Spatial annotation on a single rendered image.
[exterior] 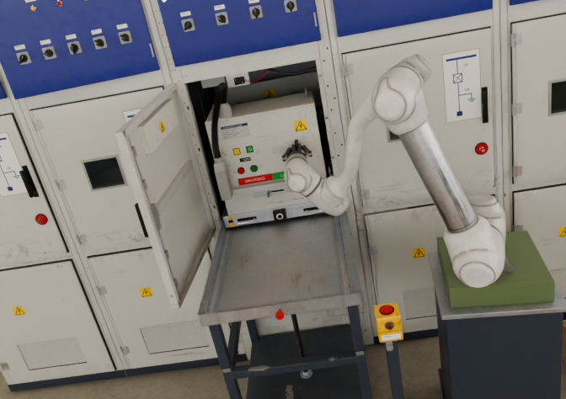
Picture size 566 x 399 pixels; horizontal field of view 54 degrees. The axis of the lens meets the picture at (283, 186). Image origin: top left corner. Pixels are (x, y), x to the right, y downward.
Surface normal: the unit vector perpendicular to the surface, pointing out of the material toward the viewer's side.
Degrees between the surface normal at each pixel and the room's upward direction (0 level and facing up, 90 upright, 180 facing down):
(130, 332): 90
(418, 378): 0
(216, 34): 90
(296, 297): 0
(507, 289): 90
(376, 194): 90
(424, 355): 0
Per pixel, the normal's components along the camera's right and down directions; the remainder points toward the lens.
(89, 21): 0.09, 0.40
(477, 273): -0.29, 0.54
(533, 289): -0.12, 0.44
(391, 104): -0.40, 0.36
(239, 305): -0.18, -0.89
